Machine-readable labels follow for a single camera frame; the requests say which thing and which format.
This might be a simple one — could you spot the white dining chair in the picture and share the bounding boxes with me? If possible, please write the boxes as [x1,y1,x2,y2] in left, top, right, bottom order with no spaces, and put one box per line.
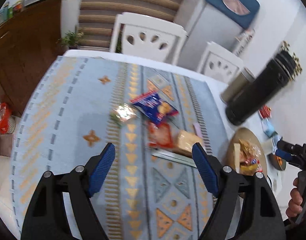
[196,42,244,84]
[110,12,187,65]

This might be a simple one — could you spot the brown wooden cabinet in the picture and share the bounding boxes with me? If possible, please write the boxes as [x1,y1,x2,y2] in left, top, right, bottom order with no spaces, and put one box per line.
[0,0,63,116]

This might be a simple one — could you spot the green potted plant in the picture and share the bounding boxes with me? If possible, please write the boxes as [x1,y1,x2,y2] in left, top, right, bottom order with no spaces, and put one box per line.
[56,31,84,50]

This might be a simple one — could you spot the clear animal cracker bag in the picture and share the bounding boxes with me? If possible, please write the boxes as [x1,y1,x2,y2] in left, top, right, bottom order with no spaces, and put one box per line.
[239,139,261,163]

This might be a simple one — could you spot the light blue toy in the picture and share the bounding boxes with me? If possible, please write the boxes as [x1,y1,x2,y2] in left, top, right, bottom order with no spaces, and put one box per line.
[261,118,277,138]

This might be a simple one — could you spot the pale green stick sachets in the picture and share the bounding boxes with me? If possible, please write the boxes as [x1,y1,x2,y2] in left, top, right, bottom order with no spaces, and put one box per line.
[151,149,196,168]

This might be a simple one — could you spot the patterned blue table runner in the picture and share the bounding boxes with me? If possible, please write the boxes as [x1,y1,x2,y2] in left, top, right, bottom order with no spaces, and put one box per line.
[10,56,228,239]

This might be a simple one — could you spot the tan biscuit block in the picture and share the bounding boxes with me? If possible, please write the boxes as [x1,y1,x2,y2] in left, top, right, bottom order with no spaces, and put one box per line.
[173,130,203,158]

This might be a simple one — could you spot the blue fridge cover cloth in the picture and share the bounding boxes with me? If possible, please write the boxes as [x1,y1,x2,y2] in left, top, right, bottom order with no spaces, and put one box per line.
[205,0,260,29]

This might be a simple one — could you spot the brown cartoon snack packet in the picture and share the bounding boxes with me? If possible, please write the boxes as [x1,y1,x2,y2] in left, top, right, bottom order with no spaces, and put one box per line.
[239,158,263,176]

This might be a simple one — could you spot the red rice cracker bag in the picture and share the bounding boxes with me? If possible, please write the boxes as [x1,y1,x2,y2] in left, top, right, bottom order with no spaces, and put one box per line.
[148,122,173,149]

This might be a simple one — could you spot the beige cylindrical canister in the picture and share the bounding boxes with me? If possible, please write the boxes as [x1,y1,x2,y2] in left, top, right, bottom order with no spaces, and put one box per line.
[220,68,255,104]

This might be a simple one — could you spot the small shiny green candy packet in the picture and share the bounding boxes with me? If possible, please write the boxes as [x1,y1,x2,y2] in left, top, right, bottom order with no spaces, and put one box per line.
[110,103,137,126]

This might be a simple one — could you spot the silver refrigerator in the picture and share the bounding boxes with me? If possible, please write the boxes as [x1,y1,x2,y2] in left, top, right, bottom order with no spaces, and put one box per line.
[177,4,243,71]

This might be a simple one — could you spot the blue biscuit packet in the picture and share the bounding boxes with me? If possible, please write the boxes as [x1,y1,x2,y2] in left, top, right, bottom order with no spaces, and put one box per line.
[130,90,178,126]

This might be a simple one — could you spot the red bag waste bin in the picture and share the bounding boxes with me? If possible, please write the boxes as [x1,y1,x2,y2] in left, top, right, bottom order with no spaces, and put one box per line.
[0,103,16,134]

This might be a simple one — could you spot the pink box on floor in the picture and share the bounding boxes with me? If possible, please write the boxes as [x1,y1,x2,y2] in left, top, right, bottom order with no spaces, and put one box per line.
[0,134,13,157]

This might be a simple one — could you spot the red small decoration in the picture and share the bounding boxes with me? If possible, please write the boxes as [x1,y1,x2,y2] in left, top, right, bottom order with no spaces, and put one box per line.
[258,105,271,119]

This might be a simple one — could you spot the bottles on cabinet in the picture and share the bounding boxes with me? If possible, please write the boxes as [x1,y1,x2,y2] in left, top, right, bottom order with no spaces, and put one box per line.
[0,0,23,25]

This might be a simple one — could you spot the person's right hand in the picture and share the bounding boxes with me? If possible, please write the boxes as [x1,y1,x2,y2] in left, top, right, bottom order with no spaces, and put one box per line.
[286,178,302,219]

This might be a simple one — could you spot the dark plate of oranges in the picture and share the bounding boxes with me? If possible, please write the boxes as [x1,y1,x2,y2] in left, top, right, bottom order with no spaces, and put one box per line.
[268,153,287,171]

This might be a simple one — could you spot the black cylindrical container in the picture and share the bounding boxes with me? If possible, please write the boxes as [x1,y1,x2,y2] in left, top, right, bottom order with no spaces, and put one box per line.
[225,51,292,126]

